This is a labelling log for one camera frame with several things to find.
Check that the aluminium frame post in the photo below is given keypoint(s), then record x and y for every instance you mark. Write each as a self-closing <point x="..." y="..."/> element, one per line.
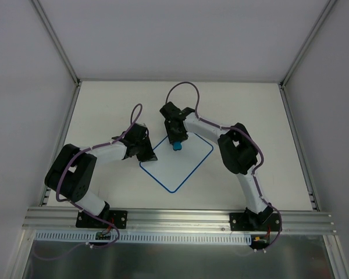
<point x="298" y="99"/>
<point x="67" y="88"/>

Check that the right aluminium frame post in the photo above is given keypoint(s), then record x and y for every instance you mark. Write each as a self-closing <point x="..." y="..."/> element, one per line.
<point x="298" y="99"/>

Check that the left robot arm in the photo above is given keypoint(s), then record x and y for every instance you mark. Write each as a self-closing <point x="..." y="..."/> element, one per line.
<point x="71" y="173"/>

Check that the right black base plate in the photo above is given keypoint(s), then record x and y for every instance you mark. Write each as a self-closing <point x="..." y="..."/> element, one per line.
<point x="243" y="222"/>

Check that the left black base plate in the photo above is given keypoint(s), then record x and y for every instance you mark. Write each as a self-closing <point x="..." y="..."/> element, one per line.
<point x="116" y="217"/>

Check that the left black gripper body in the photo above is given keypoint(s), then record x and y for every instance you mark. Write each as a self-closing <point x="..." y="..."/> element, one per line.
<point x="145" y="151"/>

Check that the blue foam whiteboard eraser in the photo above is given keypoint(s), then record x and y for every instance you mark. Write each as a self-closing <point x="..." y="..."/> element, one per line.
<point x="177" y="146"/>

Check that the left aluminium frame post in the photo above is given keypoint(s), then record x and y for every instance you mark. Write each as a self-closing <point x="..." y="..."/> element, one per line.
<point x="67" y="88"/>

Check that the white slotted cable duct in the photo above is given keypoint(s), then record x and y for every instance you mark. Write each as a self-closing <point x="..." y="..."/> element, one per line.
<point x="144" y="237"/>

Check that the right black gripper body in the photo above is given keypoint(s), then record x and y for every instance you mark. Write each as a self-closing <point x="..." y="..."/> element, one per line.
<point x="176" y="134"/>

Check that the blue-framed small whiteboard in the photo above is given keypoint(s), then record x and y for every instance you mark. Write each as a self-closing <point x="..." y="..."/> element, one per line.
<point x="174" y="168"/>

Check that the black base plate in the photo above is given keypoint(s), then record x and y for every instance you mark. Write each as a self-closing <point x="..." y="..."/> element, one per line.
<point x="116" y="217"/>
<point x="243" y="222"/>

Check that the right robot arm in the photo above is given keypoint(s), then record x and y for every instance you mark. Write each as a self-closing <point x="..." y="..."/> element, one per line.
<point x="239" y="153"/>

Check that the aluminium mounting rail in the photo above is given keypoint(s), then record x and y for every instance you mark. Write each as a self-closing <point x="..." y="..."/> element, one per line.
<point x="181" y="221"/>

